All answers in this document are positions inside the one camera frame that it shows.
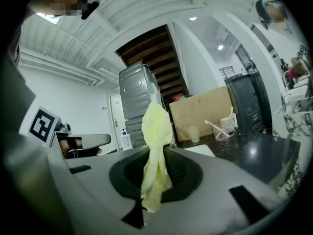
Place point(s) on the black and white wall tag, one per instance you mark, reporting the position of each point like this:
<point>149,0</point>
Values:
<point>303,49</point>

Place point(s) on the green toothbrush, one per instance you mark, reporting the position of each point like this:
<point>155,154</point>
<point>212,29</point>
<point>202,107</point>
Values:
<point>230,112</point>

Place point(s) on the black head-worn camera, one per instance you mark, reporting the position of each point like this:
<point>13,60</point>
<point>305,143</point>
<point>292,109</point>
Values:
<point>89,10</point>

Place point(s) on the red plastic bag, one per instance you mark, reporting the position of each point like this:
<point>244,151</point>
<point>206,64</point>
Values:
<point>178,98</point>

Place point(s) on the brown wooden staircase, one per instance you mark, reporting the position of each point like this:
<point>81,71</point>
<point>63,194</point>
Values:
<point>159,57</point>

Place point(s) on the black metal railing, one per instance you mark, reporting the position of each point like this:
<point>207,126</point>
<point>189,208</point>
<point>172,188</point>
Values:
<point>226,72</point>

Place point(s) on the person's grey shirt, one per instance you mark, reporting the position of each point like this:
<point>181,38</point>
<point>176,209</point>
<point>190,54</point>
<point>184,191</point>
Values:
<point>17,94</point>

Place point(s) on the white toothbrush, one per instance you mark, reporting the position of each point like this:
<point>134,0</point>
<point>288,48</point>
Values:
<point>215,126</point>

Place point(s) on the clear glass cup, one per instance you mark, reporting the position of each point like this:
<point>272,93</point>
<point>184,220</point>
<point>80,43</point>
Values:
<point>223,131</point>

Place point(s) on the yellow cloth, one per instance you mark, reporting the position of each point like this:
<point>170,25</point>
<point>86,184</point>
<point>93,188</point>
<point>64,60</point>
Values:
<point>156,128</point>

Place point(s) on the person's left hand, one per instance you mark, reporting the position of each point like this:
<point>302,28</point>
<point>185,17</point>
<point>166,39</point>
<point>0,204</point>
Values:
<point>63,146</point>

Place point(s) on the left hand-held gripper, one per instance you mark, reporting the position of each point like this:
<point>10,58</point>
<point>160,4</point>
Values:
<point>41,126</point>

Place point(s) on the dark grey cabinet appliance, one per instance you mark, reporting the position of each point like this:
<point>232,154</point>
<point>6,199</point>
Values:
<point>249,104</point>

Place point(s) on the pale yellow plastic cup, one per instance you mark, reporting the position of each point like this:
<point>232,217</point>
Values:
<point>194,134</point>

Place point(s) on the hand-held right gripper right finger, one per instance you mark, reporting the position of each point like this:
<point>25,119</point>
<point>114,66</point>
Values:
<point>207,204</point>

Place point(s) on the white pump bottle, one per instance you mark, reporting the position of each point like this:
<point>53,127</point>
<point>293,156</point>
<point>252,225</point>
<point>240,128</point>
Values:
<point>126,141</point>

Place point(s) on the white flat board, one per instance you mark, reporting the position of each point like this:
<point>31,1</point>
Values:
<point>199,150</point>

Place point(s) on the cardboard box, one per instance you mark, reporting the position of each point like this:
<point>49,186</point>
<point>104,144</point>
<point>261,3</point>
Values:
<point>195,109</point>

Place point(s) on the white door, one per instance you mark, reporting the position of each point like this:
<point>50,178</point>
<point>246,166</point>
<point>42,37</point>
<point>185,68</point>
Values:
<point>116,124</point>

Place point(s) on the grey metal appliance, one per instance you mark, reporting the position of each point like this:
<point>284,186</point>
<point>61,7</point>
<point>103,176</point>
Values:
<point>135,92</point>

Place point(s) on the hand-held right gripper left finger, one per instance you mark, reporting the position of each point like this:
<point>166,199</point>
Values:
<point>97,192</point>

